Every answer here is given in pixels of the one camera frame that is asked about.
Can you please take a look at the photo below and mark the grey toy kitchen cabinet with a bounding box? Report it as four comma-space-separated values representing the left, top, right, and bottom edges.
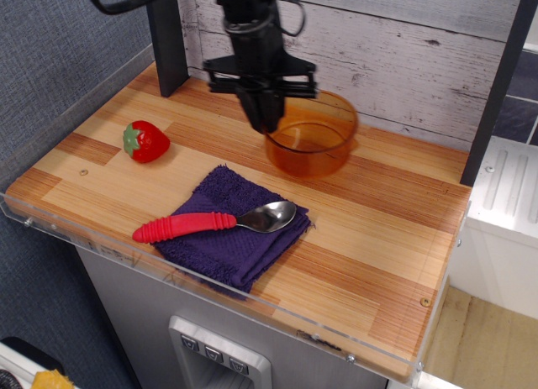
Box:
78, 249, 388, 388

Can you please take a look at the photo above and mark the yellow object bottom left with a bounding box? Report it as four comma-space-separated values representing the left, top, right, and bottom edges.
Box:
30, 370, 76, 389

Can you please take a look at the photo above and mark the dark grey post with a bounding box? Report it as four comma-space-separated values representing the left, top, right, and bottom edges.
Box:
146, 0, 189, 97
460, 0, 537, 187

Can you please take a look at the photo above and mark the purple folded cloth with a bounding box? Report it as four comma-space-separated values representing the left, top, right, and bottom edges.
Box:
154, 165, 311, 293

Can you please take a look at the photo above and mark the white toy sink unit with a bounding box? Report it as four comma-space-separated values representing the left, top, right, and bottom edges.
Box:
448, 137, 537, 318

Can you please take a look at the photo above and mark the dark grey right post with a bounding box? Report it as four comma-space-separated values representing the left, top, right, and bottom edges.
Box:
460, 0, 537, 187

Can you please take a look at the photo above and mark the red-handled metal spoon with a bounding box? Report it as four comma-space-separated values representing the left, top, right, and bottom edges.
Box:
132, 201, 297, 244

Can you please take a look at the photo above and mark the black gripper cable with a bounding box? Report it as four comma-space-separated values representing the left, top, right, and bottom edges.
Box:
86, 0, 306, 38

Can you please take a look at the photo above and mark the silver toy dispenser panel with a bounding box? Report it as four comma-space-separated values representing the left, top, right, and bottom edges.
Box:
168, 316, 273, 389

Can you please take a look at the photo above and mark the dark grey left post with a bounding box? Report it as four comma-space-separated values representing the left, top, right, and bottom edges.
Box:
146, 0, 189, 97

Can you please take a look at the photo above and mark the clear acrylic edge guard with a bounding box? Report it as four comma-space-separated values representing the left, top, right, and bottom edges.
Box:
1, 196, 448, 388

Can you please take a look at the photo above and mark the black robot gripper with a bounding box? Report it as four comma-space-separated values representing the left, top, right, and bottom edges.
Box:
203, 0, 317, 133

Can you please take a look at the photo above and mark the red toy strawberry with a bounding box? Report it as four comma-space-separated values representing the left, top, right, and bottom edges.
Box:
123, 120, 171, 163

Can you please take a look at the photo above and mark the orange transparent plastic bowl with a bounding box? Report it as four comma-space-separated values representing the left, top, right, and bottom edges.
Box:
265, 91, 359, 179

